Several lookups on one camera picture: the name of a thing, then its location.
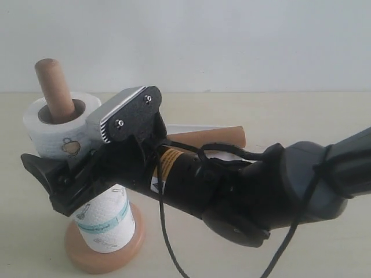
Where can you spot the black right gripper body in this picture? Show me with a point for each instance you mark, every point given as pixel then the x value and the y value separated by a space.
pixel 170 171

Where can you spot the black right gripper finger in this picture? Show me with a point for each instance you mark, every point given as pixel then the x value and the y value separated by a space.
pixel 49 172

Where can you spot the printed white paper towel roll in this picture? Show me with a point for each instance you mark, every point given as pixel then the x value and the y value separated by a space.
pixel 106 222

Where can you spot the brown cardboard tube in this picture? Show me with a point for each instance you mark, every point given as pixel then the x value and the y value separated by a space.
pixel 208 139

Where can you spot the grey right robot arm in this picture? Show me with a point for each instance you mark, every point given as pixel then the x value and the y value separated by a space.
pixel 241 196

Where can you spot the wooden paper towel holder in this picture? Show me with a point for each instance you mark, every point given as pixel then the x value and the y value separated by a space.
pixel 62 109

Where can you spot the white rectangular tray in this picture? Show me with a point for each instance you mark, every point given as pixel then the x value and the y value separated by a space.
pixel 191 127

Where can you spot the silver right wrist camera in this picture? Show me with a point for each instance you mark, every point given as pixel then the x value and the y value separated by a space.
pixel 131 112

